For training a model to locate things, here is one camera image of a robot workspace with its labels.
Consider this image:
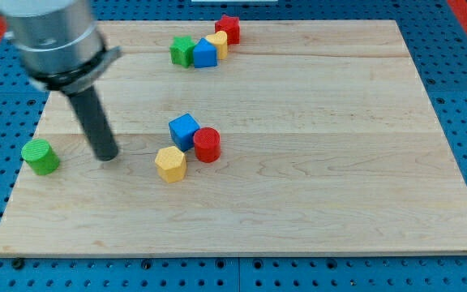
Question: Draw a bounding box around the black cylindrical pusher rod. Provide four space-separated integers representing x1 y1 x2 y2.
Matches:
68 86 118 161

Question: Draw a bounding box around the yellow hexagon block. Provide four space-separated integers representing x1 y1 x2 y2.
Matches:
155 146 187 183

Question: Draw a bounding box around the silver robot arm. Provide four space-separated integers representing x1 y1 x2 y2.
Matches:
0 0 122 161

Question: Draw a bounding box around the green cylinder block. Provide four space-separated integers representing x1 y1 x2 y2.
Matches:
21 139 60 175

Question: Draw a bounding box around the blue cube block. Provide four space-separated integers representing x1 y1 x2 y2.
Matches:
168 113 200 152

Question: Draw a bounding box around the green star block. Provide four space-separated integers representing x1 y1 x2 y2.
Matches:
169 36 196 68

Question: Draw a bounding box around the red cylinder block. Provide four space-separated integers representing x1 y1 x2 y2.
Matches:
193 127 221 163

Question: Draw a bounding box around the yellow heart block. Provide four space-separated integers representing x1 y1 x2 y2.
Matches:
205 31 228 60

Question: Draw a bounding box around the red star block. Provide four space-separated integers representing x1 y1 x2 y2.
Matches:
215 15 241 45

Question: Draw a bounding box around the wooden board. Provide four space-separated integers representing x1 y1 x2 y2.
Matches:
0 20 467 259

